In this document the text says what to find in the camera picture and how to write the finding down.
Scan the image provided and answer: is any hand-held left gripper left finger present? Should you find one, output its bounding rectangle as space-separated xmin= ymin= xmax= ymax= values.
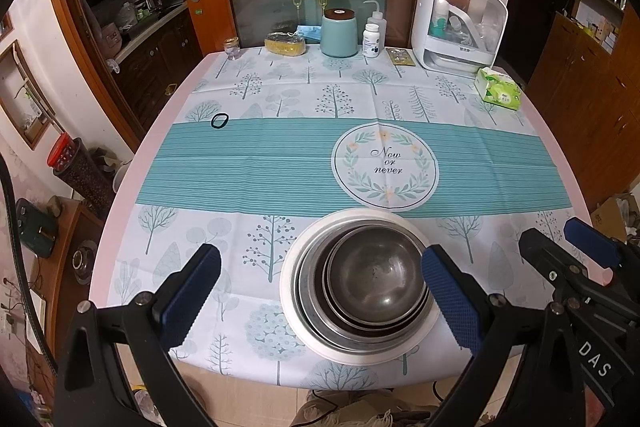
xmin=52 ymin=243 xmax=222 ymax=427

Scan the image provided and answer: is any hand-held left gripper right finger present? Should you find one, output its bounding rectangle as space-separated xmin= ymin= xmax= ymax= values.
xmin=420 ymin=244 xmax=621 ymax=427

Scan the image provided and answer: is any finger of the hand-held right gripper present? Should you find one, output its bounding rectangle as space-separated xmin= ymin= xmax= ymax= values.
xmin=563 ymin=217 xmax=640 ymax=268
xmin=518 ymin=228 xmax=608 ymax=303

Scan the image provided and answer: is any small steel bowl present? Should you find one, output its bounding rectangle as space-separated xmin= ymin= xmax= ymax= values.
xmin=327 ymin=227 xmax=431 ymax=325

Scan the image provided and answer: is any large white plate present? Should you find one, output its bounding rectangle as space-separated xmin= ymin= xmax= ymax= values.
xmin=279 ymin=208 xmax=441 ymax=364

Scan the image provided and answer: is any pink steel-lined bowl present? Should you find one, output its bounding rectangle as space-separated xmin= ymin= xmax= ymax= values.
xmin=315 ymin=222 xmax=433 ymax=338

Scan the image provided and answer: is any large steel bowl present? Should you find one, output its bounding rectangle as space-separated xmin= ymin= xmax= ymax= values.
xmin=294 ymin=217 xmax=436 ymax=348

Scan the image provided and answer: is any cardboard box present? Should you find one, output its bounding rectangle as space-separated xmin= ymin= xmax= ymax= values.
xmin=590 ymin=192 xmax=640 ymax=243

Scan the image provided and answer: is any glass ashtray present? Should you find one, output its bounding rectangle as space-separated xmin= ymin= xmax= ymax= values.
xmin=71 ymin=243 xmax=99 ymax=285

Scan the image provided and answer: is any beige fringed cloth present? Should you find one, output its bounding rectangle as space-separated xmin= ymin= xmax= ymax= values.
xmin=292 ymin=389 xmax=446 ymax=427

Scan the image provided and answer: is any wooden side table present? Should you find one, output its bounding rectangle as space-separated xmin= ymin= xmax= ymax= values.
xmin=15 ymin=197 xmax=108 ymax=358

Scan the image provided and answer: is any wooden shelf cabinet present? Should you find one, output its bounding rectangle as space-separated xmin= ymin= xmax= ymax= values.
xmin=527 ymin=0 xmax=640 ymax=212

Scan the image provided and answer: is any tall jar with red lid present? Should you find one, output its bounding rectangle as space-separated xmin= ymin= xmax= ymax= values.
xmin=47 ymin=133 xmax=118 ymax=220

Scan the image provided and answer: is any green tissue pack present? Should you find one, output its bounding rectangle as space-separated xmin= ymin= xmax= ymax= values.
xmin=474 ymin=67 xmax=522 ymax=112

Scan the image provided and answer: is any dark green case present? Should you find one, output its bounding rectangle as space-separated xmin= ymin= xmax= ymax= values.
xmin=15 ymin=199 xmax=57 ymax=260

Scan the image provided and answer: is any wooden kitchen cabinet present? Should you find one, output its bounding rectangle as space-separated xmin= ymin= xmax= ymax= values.
xmin=117 ymin=7 xmax=203 ymax=142

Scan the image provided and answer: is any yellow packet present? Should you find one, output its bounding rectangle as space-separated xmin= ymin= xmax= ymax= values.
xmin=385 ymin=48 xmax=417 ymax=66

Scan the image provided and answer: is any teal liquid bottle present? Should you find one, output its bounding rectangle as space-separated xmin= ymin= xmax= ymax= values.
xmin=431 ymin=0 xmax=450 ymax=38

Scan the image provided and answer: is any yellow sponge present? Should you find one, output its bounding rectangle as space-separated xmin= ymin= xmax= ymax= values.
xmin=264 ymin=33 xmax=307 ymax=56

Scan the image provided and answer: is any white pill bottle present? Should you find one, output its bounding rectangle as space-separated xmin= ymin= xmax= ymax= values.
xmin=362 ymin=23 xmax=381 ymax=58

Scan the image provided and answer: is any clear wash bottle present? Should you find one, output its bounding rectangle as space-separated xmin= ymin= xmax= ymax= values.
xmin=363 ymin=0 xmax=385 ymax=42

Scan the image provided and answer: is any teal canister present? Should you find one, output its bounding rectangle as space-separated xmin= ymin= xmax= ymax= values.
xmin=320 ymin=8 xmax=359 ymax=58

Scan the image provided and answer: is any black cable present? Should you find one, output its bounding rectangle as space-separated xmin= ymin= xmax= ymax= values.
xmin=0 ymin=157 xmax=61 ymax=378

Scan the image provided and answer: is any wooden wall frame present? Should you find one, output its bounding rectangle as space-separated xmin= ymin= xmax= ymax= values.
xmin=0 ymin=39 xmax=63 ymax=150

